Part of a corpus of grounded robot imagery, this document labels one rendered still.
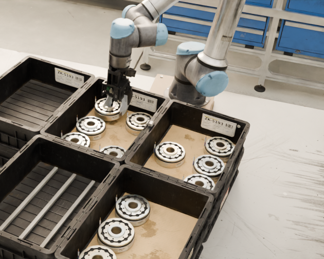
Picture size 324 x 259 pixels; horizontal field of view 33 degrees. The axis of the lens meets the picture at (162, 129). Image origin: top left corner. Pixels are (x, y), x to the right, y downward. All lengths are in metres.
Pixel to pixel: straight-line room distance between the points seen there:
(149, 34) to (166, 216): 0.59
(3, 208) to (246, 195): 0.83
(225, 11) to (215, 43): 0.12
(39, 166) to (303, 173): 0.97
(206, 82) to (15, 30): 2.65
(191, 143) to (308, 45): 1.93
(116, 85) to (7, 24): 2.70
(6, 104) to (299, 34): 2.16
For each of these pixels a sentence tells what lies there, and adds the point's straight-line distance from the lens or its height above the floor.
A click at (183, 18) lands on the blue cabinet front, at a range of 3.67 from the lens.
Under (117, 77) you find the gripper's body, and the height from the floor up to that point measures 1.04.
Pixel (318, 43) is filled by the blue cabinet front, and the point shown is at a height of 0.42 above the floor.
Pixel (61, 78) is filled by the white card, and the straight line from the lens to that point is 2.11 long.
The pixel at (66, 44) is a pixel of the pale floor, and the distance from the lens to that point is 4.17.
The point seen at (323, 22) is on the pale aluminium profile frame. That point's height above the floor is 0.59.
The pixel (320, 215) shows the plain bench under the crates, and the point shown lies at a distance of 1.95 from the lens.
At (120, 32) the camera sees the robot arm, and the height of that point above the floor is 1.21.
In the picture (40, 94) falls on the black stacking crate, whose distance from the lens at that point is 2.11.
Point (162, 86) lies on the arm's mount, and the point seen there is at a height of 0.79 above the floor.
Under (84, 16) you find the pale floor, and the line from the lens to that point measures 4.60.
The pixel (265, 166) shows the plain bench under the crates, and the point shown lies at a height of 0.70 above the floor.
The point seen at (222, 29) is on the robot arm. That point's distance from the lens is 1.90.
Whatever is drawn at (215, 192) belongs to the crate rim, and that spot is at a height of 0.93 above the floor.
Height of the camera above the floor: 2.01
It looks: 37 degrees down
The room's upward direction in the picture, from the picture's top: 6 degrees clockwise
